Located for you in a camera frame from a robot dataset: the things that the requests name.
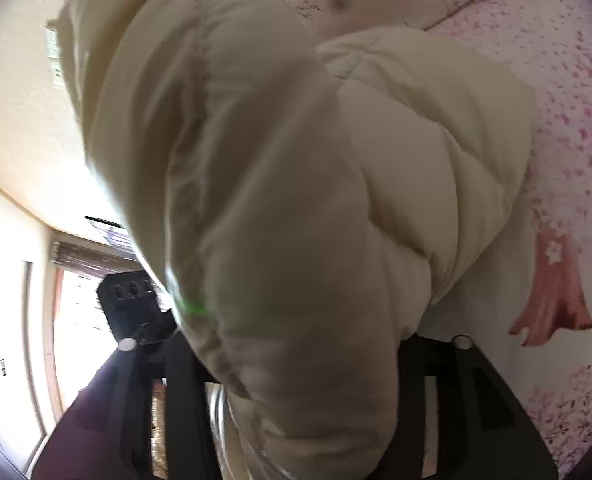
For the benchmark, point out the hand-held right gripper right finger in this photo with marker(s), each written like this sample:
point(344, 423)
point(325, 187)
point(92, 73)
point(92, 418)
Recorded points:
point(456, 410)

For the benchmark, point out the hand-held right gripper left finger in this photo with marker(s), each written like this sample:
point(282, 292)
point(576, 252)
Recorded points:
point(185, 400)

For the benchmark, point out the cream puffer jacket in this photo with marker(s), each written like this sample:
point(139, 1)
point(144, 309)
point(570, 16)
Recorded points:
point(286, 185)

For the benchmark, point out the window with blinds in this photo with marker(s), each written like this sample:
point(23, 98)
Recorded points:
point(80, 300)

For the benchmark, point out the black curtain rod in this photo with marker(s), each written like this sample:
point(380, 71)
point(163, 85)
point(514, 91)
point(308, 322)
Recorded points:
point(105, 221)

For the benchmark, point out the white door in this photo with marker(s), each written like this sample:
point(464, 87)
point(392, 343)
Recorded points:
point(35, 360)

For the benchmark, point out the pink floral bed sheet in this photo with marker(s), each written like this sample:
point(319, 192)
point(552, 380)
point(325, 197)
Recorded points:
point(566, 160)

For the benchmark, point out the wall light switch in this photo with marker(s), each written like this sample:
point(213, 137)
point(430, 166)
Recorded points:
point(3, 367)

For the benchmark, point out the white wall fixture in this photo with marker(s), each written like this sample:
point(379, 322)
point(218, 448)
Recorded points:
point(54, 55)

